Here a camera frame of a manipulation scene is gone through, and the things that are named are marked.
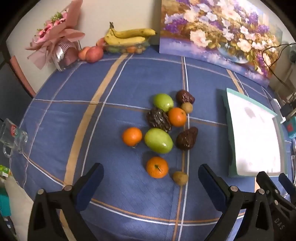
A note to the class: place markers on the white cushion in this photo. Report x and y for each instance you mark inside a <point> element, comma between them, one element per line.
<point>20,208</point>

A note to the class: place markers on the orange with stem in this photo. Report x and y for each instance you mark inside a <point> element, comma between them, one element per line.
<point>157,167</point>

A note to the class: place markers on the large wrinkled dark date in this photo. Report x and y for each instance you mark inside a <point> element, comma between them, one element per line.
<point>159,120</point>

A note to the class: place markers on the large green jujube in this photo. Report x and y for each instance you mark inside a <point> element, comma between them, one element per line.
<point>158,140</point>

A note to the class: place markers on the blue plaid tablecloth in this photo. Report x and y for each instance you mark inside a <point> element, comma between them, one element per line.
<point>92,139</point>

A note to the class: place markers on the white tray with teal rim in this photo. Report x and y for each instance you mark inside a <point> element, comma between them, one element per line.
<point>253,139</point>

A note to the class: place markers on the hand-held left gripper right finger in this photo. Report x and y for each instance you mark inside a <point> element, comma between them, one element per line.
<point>211,187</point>

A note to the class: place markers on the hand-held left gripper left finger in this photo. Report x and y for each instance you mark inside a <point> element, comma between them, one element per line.
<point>92,183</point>

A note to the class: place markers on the pointed dark date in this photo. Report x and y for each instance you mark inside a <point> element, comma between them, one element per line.
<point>187,139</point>

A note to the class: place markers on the yellow banana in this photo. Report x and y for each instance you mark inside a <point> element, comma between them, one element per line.
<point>134,33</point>
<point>124,41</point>

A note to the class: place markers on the pink flower bouquet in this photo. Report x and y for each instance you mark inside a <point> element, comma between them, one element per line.
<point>57,34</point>

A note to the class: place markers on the round dark date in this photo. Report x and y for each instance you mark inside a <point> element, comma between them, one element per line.
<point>184,96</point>

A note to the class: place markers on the small green jujube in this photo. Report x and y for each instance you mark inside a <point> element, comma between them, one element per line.
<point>163,102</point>

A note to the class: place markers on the black charger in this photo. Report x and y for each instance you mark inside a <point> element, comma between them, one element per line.
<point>286,109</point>

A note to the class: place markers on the small brown longan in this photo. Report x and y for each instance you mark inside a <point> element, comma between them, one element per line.
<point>180,178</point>
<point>186,107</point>

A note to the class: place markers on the glass mug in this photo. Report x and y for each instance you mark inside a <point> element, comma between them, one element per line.
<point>13,139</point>

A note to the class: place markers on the glass fruit bowl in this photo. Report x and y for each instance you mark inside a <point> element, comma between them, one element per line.
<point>127,48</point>

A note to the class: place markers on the flower painting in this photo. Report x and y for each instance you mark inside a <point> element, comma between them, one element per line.
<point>219,34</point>

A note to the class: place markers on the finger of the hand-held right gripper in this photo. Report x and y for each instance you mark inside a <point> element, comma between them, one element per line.
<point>288,185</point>
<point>281,215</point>

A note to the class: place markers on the teal box with red label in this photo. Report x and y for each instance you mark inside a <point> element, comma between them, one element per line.
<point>291,128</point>

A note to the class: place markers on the green carton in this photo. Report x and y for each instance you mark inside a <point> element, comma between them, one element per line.
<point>4,171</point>

